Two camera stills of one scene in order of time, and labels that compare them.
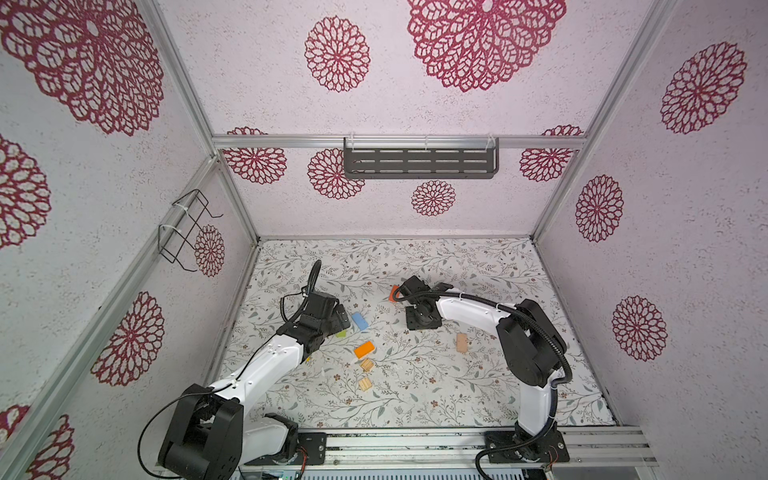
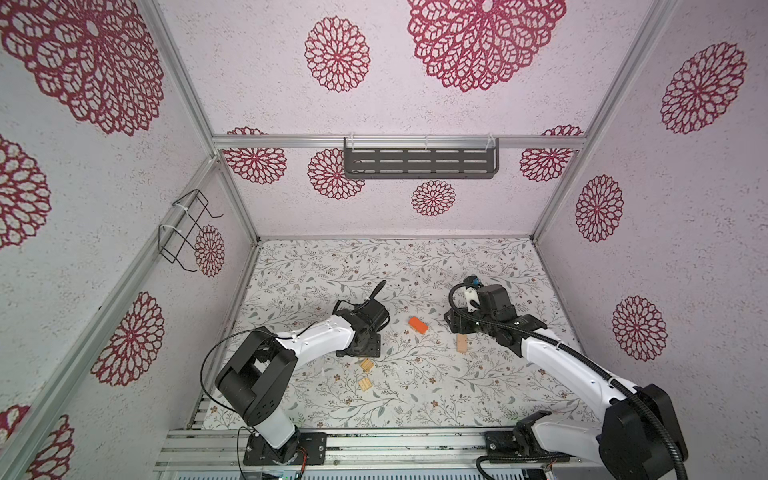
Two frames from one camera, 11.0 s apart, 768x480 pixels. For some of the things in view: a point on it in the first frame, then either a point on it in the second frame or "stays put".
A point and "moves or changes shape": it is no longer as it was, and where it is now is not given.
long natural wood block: (461, 343) stays put
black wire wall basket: (175, 242) stays put
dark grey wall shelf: (421, 158) stays put
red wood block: (394, 292) moves or changes shape
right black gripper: (412, 325) → (452, 324)
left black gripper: (342, 316) → (373, 348)
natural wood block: (367, 364) stays put
